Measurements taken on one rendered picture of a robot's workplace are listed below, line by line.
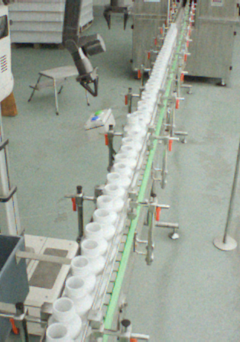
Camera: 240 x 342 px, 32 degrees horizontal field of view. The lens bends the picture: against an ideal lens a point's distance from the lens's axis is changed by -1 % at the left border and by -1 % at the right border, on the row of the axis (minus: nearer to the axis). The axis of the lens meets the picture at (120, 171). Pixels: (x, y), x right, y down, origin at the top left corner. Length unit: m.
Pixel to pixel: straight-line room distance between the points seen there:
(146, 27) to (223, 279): 3.93
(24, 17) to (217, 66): 3.60
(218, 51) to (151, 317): 4.15
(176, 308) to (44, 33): 6.15
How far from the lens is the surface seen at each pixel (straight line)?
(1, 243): 1.33
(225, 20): 5.73
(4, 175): 1.96
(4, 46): 1.78
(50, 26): 7.73
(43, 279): 2.16
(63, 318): 0.77
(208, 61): 5.85
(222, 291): 2.52
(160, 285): 2.50
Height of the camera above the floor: 1.72
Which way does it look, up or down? 29 degrees down
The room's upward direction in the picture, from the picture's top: 1 degrees clockwise
